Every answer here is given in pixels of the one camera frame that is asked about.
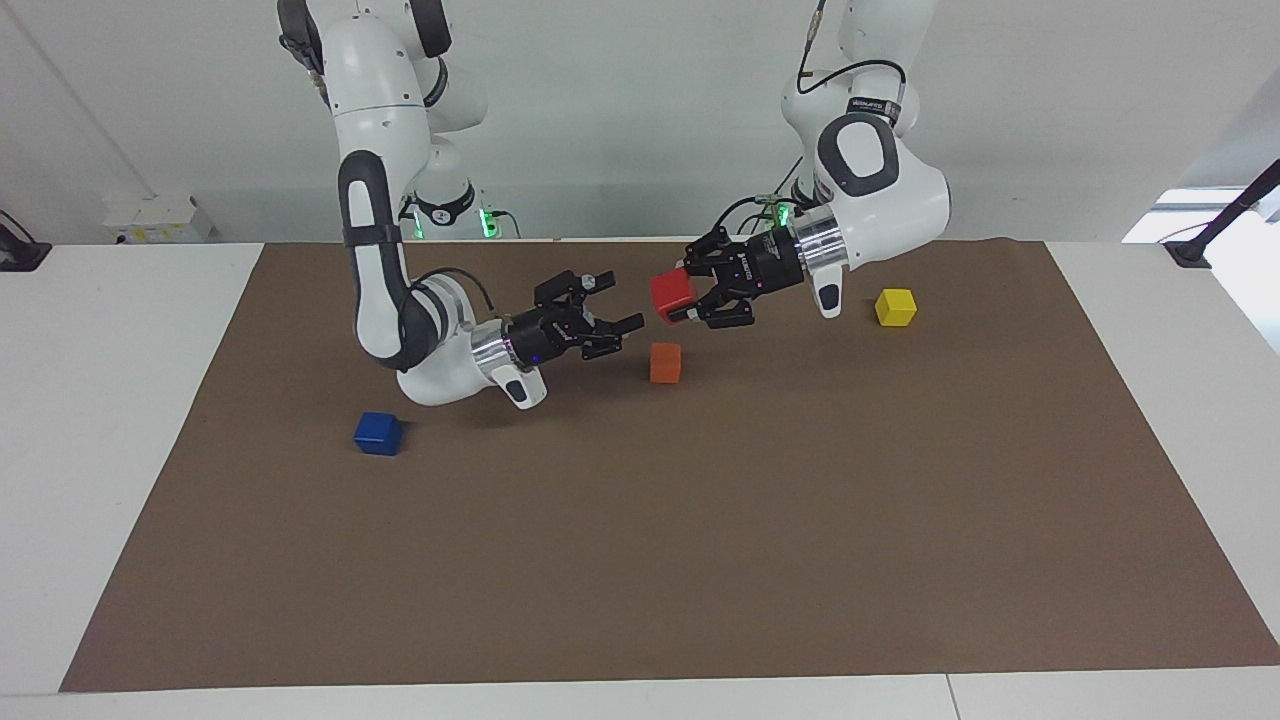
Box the black base cable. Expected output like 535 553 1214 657
709 155 813 238

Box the red wooden block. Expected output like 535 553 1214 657
649 267 699 327

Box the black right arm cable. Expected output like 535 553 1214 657
418 266 498 313

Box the yellow wooden block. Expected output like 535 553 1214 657
874 288 919 329

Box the white wall box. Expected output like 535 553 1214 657
102 194 214 245

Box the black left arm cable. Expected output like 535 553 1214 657
796 0 908 123

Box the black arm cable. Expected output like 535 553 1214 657
796 0 908 123
418 266 498 313

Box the blue wooden block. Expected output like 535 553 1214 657
353 411 405 458

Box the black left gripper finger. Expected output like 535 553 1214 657
684 227 743 282
667 284 757 331

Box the brown table mat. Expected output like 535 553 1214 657
59 237 1280 694

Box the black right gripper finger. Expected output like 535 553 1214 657
578 312 647 362
533 269 618 310

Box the black angled stand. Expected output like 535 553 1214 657
1164 158 1280 270

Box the black table clamp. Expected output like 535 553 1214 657
0 209 54 274

